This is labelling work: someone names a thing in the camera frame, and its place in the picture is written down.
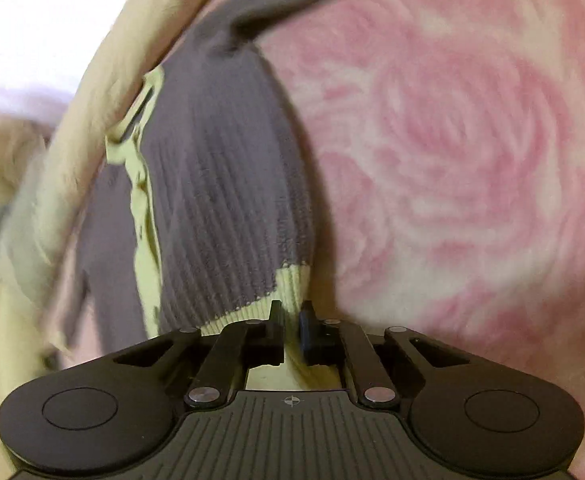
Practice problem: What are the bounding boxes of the purple knit sweater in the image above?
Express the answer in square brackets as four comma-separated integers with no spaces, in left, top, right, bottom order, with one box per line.
[67,0,408,391]

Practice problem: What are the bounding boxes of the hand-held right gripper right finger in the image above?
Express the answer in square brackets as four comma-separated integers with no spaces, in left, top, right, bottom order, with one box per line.
[299,300,473,408]

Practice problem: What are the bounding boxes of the white sheer curtain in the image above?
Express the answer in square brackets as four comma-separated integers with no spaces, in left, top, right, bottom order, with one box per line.
[0,0,148,126]

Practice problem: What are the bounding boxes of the pink floral blanket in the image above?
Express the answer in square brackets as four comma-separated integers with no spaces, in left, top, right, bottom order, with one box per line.
[207,0,585,476]

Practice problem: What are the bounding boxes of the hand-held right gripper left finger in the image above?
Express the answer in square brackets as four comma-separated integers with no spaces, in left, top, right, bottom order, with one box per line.
[114,300,287,409]

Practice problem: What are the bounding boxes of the grey and beige duvet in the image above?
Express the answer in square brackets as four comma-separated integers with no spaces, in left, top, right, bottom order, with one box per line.
[0,0,238,361]

